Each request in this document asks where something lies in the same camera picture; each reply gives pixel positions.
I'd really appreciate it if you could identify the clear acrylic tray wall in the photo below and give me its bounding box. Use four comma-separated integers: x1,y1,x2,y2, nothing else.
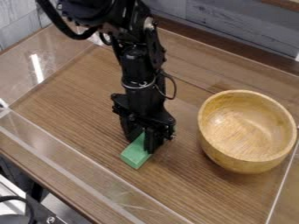
0,27,299,224

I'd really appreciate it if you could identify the brown wooden bowl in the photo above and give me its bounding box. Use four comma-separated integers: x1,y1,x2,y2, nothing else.
197,89,298,174

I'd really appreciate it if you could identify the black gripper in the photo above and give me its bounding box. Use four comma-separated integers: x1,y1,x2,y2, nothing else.
111,84,176,154

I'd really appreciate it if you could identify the black cable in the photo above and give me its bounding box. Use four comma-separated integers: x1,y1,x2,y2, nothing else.
0,195,39,224

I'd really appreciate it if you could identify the green rectangular block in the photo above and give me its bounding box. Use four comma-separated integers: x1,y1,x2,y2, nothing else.
120,133,151,170

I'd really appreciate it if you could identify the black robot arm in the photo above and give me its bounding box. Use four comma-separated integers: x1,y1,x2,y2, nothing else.
36,0,176,154

